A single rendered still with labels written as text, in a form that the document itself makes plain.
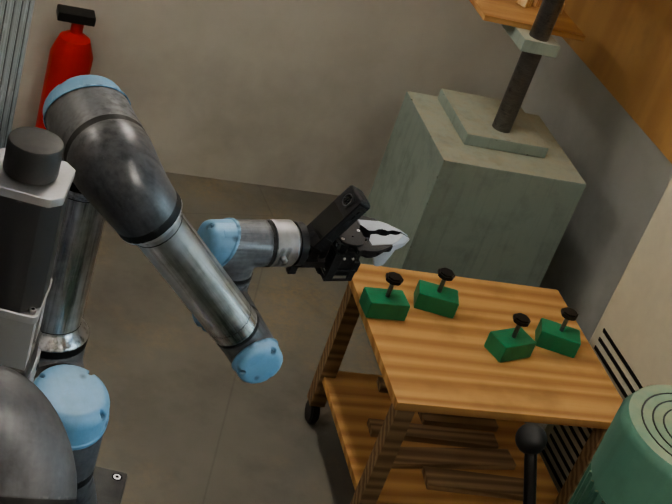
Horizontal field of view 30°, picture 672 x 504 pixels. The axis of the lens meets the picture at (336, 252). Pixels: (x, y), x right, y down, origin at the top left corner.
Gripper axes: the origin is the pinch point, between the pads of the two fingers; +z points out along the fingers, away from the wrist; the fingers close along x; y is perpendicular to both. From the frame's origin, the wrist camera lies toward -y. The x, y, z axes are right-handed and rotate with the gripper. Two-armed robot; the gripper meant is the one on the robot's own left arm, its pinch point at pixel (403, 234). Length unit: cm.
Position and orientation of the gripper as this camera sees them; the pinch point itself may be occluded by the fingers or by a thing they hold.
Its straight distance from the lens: 206.0
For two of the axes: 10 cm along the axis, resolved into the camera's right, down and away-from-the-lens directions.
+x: 3.6, 6.9, -6.3
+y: -3.4, 7.3, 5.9
